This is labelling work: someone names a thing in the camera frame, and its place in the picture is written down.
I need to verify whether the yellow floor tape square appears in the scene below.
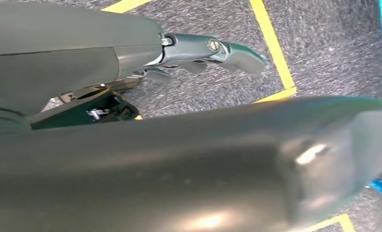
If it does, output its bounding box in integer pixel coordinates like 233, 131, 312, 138
100, 0, 298, 121

